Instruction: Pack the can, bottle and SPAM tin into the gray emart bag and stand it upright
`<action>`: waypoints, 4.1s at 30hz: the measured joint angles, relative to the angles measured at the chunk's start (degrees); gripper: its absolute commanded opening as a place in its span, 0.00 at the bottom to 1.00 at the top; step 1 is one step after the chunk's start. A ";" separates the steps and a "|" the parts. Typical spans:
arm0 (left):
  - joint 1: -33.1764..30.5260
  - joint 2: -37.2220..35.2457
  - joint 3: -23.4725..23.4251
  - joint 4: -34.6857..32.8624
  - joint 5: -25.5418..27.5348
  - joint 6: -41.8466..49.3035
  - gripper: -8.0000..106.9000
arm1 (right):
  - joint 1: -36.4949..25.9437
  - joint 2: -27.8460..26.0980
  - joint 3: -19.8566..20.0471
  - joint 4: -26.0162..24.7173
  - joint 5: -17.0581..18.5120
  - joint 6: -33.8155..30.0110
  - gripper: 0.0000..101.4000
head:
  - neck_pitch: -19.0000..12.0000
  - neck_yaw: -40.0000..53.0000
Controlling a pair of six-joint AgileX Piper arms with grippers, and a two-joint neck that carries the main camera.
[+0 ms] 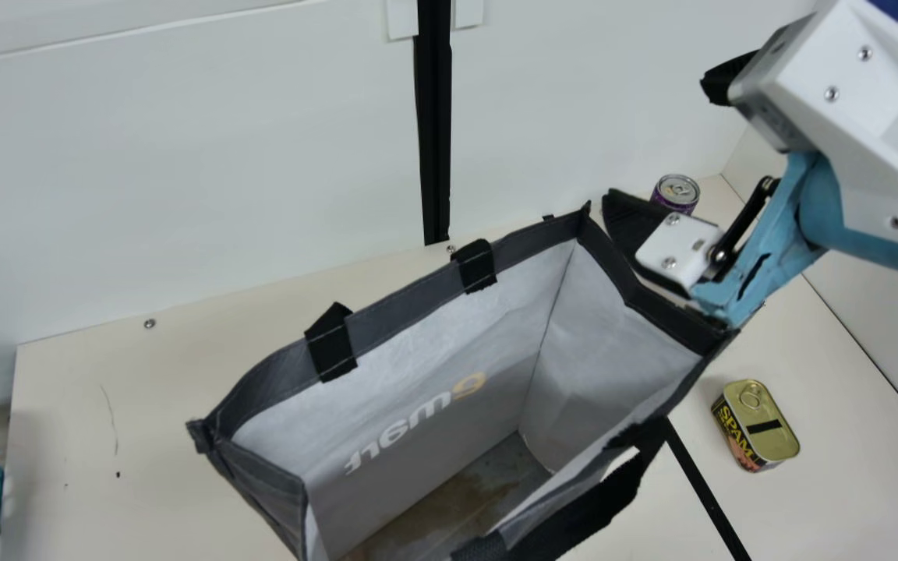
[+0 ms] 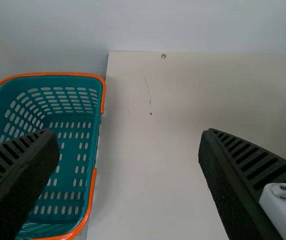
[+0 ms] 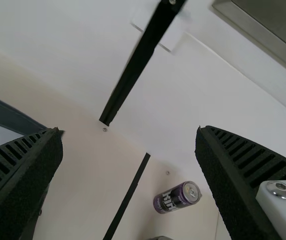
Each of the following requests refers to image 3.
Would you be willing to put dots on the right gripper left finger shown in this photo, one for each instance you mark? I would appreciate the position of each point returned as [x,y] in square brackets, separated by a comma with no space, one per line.
[20,180]

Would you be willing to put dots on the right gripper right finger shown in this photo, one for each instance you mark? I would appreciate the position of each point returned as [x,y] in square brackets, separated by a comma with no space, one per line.
[240,180]

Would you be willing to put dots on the black strip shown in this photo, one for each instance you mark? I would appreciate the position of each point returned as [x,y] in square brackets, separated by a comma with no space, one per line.
[130,192]

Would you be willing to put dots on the black post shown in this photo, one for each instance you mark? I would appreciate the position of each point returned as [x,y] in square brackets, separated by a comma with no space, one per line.
[142,57]

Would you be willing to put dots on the white wall plate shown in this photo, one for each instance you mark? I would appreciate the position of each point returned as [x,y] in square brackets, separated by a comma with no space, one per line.
[142,17]
[174,37]

